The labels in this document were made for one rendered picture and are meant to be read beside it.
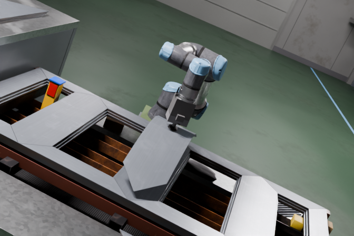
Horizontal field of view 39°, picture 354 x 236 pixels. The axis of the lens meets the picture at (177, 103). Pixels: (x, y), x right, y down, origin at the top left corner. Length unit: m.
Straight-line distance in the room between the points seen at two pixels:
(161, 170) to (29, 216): 0.50
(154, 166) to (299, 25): 9.95
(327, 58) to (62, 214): 10.47
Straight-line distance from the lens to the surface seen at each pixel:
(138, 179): 1.82
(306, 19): 11.64
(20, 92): 2.31
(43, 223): 1.70
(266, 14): 11.47
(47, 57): 2.73
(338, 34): 11.82
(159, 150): 1.91
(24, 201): 1.77
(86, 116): 2.26
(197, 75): 1.92
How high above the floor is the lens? 1.76
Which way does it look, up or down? 19 degrees down
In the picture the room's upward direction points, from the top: 24 degrees clockwise
